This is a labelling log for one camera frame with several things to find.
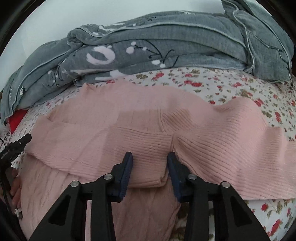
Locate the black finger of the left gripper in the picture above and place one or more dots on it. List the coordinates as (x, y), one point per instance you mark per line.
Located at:
(21, 143)

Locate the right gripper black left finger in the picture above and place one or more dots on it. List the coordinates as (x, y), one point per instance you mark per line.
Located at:
(66, 219)

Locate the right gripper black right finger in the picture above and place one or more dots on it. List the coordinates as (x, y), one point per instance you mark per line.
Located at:
(233, 219)

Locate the pink knit sweater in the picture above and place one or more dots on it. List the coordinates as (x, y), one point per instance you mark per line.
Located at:
(83, 138)

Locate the person's left hand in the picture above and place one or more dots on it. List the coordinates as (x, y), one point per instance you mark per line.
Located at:
(15, 190)

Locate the red pillow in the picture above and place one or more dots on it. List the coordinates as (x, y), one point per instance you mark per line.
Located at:
(16, 118)

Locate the grey floral quilt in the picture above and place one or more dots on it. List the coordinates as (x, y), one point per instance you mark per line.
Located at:
(244, 37)

